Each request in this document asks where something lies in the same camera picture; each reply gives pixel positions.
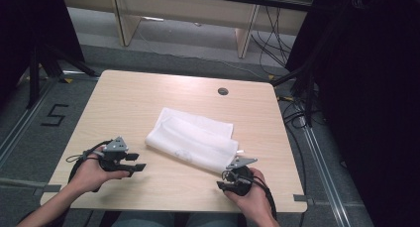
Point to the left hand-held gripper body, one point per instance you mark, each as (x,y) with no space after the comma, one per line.
(114,154)

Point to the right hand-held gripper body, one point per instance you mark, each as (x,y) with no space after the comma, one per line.
(238,180)

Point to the white mesh laundry bag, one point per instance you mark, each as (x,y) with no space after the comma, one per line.
(193,139)

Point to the person's right hand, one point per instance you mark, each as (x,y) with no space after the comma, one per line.
(254,197)

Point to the person's left hand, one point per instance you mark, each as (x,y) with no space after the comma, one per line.
(88,174)

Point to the person's legs in jeans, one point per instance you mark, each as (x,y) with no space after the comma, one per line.
(148,219)

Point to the grey tape strip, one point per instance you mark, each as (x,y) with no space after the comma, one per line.
(300,198)
(46,189)

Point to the black metal stand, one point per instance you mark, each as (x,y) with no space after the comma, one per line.
(36,75)
(307,88)

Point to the dark curtain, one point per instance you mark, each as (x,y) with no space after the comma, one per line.
(369,88)
(29,22)

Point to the metal floor rail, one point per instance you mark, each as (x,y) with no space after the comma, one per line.
(23,124)
(322,167)

